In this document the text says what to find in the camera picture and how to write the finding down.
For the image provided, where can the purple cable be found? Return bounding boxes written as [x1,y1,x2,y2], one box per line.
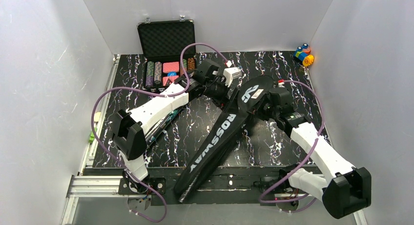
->
[258,80,325,214]
[90,43,232,223]

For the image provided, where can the black poker chip case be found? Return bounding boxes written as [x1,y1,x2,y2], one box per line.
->
[137,18,195,93]

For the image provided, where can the black racket bag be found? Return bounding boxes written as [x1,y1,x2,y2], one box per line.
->
[173,76,274,203]

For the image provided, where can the black shuttlecock tube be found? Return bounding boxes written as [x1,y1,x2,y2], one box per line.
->
[145,106,184,146]

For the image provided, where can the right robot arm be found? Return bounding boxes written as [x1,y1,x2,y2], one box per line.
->
[259,96,372,219]

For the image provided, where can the beige block on rail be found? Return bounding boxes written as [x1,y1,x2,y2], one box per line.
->
[93,112,101,123]

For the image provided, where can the green clip on rail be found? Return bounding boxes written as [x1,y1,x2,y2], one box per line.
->
[88,132,95,144]

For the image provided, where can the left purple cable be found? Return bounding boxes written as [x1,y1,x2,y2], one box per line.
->
[90,43,232,223]

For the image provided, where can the colourful toy blocks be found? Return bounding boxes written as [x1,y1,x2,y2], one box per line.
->
[293,43,314,67]

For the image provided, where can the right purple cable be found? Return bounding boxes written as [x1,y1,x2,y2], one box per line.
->
[258,80,325,214]

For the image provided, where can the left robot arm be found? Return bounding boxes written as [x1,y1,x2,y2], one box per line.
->
[111,60,242,182]

